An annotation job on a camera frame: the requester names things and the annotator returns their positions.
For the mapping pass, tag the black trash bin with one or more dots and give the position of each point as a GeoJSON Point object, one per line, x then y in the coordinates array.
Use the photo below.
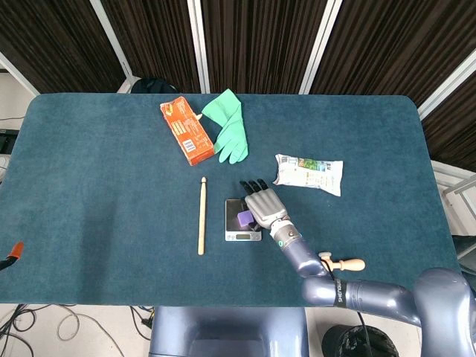
{"type": "Point", "coordinates": [349, 344]}

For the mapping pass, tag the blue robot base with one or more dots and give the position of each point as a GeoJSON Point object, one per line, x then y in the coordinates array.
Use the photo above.
{"type": "Point", "coordinates": [228, 331]}

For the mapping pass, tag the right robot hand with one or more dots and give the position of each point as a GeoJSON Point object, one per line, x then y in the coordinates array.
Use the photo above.
{"type": "Point", "coordinates": [264, 208]}

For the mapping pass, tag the white snack packet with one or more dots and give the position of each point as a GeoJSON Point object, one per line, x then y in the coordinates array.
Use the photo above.
{"type": "Point", "coordinates": [308, 174]}

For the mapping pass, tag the orange tipped tool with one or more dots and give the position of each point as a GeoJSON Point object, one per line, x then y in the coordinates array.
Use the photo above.
{"type": "Point", "coordinates": [13, 254]}

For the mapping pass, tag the green rubber glove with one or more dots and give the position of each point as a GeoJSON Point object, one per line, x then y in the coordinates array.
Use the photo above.
{"type": "Point", "coordinates": [230, 128]}

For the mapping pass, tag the purple cube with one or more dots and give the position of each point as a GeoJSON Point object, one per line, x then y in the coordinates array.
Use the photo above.
{"type": "Point", "coordinates": [244, 218]}

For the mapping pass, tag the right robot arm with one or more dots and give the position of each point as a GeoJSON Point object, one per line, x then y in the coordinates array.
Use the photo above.
{"type": "Point", "coordinates": [372, 286]}

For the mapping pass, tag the wooden drumstick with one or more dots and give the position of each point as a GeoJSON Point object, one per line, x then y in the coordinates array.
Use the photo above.
{"type": "Point", "coordinates": [202, 215]}

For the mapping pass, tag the metal rack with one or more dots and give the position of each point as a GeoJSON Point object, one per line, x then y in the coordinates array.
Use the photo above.
{"type": "Point", "coordinates": [451, 182]}

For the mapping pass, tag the orange cardboard box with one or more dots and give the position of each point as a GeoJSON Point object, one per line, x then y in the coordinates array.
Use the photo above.
{"type": "Point", "coordinates": [186, 130]}

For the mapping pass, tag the small digital scale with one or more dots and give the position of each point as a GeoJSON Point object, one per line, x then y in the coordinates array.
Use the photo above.
{"type": "Point", "coordinates": [235, 223]}

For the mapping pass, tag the wooden toy mallet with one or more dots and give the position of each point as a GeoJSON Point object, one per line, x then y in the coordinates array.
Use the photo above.
{"type": "Point", "coordinates": [344, 264]}

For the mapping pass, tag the blue table cloth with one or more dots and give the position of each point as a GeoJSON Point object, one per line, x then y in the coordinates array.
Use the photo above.
{"type": "Point", "coordinates": [111, 186]}

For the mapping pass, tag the black bag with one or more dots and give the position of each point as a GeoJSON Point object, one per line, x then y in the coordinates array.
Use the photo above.
{"type": "Point", "coordinates": [152, 86]}

